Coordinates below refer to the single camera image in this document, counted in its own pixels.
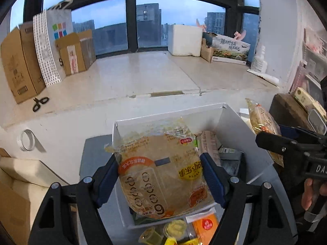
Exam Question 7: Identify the white tape roll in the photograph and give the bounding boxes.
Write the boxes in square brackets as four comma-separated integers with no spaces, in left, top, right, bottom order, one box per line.
[17,129,36,151]

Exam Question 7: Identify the black scissors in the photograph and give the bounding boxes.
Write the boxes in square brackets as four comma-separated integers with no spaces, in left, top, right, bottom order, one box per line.
[32,96,50,113]

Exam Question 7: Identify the small cardboard box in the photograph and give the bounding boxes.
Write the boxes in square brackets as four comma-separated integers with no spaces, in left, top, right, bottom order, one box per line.
[55,29,97,76]

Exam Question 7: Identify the white tube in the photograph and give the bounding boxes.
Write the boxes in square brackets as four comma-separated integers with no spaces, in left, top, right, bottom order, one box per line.
[246,69,280,87]

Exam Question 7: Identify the white rectangular box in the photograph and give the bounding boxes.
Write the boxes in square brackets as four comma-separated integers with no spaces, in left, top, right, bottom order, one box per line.
[112,103,274,229]

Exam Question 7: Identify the large cardboard box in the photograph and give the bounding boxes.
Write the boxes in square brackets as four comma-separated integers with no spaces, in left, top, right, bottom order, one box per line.
[0,22,46,104]

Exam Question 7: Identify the beige striped snack packet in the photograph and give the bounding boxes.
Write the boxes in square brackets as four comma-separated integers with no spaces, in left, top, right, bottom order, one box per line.
[198,130,222,167]

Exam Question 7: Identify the small brown carton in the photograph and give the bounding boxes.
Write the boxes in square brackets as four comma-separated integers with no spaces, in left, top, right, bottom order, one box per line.
[200,38,215,63]

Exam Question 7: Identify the grey speaker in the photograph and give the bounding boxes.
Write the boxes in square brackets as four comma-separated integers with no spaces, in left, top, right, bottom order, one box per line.
[308,108,327,136]

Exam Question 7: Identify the landscape printed box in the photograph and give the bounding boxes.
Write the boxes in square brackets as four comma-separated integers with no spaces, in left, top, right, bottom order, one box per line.
[211,33,251,65]

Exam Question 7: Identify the black snack packet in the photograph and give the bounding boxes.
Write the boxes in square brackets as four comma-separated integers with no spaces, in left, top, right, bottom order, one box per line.
[219,147,244,180]

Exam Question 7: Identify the white plastic bottle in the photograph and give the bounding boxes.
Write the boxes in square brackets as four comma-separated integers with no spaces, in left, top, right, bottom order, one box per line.
[252,45,268,73]

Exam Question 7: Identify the pink floral pouch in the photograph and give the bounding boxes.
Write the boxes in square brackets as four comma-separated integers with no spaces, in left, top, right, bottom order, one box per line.
[305,29,327,55]

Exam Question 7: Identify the dark wooden side table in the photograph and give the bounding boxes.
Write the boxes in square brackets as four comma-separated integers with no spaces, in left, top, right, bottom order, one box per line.
[269,93,317,133]

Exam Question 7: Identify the person's right hand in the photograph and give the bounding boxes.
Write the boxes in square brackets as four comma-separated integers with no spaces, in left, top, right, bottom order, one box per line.
[301,178,321,211]

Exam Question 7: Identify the yellow jelly cup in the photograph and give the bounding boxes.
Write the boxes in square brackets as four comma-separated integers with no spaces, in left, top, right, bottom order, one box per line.
[163,221,187,238]
[139,227,164,245]

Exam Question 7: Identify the green and white carton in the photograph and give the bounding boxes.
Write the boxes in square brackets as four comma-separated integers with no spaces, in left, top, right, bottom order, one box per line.
[292,87,327,119]

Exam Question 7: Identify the yellow chips packet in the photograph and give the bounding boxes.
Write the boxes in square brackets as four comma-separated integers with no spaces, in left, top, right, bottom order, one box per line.
[245,98,284,167]

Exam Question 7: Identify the orange snack packet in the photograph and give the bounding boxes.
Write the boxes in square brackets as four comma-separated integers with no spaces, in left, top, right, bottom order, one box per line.
[191,213,221,245]

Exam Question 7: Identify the round rice cracker packet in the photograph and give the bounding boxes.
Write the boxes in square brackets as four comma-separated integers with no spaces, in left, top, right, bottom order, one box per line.
[104,117,216,220]

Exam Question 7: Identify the dotted white paper bag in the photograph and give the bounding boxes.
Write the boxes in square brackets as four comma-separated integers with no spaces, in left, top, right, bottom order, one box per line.
[33,0,73,87]

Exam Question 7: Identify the white foam box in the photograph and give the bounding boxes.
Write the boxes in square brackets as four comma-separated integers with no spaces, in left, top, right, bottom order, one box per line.
[168,24,203,57]

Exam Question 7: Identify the small yellow snack packet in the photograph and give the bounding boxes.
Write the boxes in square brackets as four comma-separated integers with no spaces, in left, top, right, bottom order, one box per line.
[163,237,203,245]

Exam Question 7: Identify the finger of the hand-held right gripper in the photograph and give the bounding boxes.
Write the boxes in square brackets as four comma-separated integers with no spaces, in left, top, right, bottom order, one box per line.
[255,131,311,159]
[278,124,327,147]

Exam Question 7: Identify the black window frame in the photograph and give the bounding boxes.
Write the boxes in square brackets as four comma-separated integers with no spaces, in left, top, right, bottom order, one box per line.
[23,0,261,55]

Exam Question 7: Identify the clear storage drawer unit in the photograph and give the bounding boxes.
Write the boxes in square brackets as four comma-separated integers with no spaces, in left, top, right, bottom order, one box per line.
[298,45,327,92]

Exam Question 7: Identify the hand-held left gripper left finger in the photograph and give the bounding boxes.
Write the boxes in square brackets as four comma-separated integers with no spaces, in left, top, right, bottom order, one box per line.
[28,154,120,245]

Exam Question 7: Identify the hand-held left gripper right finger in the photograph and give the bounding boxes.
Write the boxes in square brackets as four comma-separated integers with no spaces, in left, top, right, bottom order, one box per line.
[200,153,298,245]

